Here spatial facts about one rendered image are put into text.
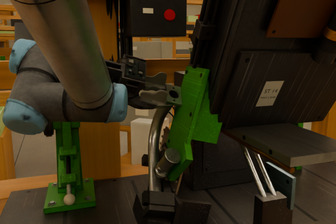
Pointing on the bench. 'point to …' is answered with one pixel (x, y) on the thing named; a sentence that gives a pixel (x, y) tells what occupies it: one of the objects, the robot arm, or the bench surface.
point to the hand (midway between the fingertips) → (169, 98)
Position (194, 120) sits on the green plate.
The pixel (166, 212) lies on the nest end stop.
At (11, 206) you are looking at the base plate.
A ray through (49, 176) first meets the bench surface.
